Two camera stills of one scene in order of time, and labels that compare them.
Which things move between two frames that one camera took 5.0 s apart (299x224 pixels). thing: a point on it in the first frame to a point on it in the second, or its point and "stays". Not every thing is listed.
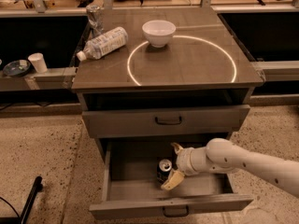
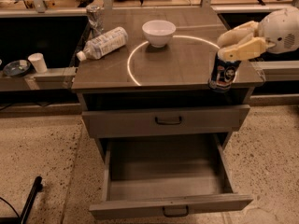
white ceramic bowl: [159, 32] stays
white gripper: [186, 161] to [279, 32]
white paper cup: [38, 62] stays
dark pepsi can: [163, 170] to [222, 74]
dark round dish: [16, 68] stays
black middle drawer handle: [169, 215] stays
